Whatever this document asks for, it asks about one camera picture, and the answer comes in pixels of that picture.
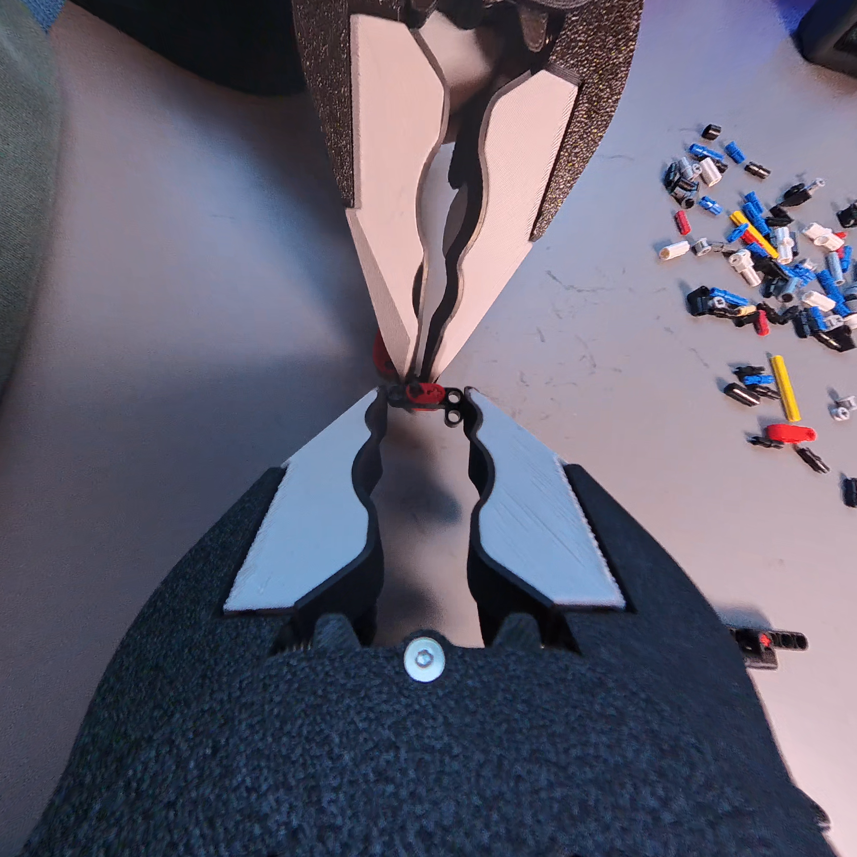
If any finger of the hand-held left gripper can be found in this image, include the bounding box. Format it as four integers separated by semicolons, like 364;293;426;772
416;67;583;392
347;13;449;386

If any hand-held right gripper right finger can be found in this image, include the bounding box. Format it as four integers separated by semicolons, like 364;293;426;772
463;387;628;613

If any yellow toy axle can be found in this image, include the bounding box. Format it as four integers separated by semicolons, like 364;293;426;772
770;355;802;423

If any black white toy brick model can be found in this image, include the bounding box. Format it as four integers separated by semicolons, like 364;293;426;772
726;626;809;670

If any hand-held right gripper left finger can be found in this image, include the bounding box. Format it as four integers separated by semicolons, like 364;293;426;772
223;388;391;616

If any pile of small toy pieces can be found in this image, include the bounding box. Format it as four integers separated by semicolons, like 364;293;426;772
656;124;857;354

